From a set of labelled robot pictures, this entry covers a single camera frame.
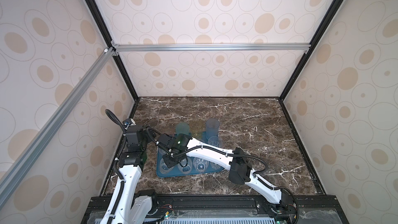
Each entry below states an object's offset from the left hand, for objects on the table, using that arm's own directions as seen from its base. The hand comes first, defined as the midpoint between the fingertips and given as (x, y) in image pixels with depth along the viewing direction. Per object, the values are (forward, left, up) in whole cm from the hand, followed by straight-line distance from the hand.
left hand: (148, 126), depth 78 cm
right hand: (-14, -10, -14) cm, 22 cm away
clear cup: (-13, -26, -19) cm, 35 cm away
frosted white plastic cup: (-15, -19, -20) cm, 31 cm away
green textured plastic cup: (+14, -14, -24) cm, 31 cm away
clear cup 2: (-23, -33, +9) cm, 41 cm away
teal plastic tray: (-18, -14, -15) cm, 27 cm away
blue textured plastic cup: (+9, -33, -14) cm, 37 cm away
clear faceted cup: (0, -35, -16) cm, 39 cm away
